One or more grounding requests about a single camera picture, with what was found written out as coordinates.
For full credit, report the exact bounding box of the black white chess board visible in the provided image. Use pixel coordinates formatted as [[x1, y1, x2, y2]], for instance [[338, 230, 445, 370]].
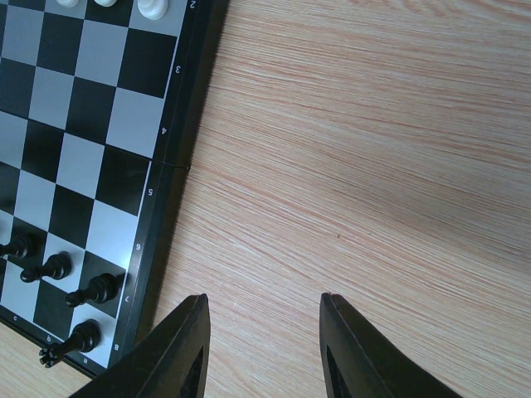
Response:
[[1, 1, 228, 377]]

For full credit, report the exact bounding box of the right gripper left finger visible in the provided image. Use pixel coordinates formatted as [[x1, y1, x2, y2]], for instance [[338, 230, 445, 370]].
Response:
[[73, 294, 210, 397]]

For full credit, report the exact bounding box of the black pawn right column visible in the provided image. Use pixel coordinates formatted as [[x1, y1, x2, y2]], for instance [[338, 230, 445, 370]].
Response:
[[65, 273, 125, 308]]

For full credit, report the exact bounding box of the black chess rook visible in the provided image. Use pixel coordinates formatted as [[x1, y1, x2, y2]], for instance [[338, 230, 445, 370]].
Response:
[[39, 319, 102, 368]]

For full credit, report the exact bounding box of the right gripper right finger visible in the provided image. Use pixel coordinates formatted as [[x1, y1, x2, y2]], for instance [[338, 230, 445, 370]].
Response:
[[319, 293, 459, 397]]

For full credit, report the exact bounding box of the black pawn column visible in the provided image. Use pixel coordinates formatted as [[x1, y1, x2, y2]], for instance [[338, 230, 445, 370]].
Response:
[[65, 273, 125, 308], [20, 251, 72, 283], [1, 234, 39, 259]]

